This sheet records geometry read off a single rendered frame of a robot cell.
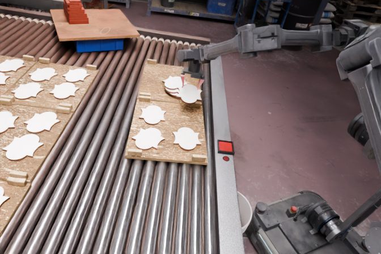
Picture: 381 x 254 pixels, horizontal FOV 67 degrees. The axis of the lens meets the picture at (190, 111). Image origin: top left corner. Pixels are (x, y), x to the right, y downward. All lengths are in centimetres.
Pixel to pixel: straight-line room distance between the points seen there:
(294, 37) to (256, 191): 163
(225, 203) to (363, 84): 65
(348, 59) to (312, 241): 144
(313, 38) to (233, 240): 78
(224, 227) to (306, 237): 104
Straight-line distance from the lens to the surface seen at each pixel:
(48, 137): 133
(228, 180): 122
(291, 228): 204
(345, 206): 277
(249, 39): 100
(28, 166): 123
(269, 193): 251
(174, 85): 158
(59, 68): 181
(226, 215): 112
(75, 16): 210
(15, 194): 116
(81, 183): 117
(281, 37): 101
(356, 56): 80
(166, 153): 123
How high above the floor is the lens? 182
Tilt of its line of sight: 36 degrees down
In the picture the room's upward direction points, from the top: 11 degrees clockwise
